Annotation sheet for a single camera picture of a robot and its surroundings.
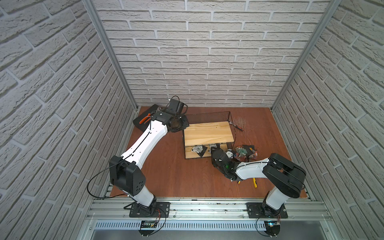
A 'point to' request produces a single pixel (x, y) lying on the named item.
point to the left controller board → (147, 227)
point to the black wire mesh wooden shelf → (207, 131)
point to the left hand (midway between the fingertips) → (188, 121)
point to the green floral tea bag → (240, 151)
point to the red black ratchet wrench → (237, 126)
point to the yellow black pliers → (255, 184)
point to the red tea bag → (255, 156)
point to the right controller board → (272, 227)
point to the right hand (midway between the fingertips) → (210, 148)
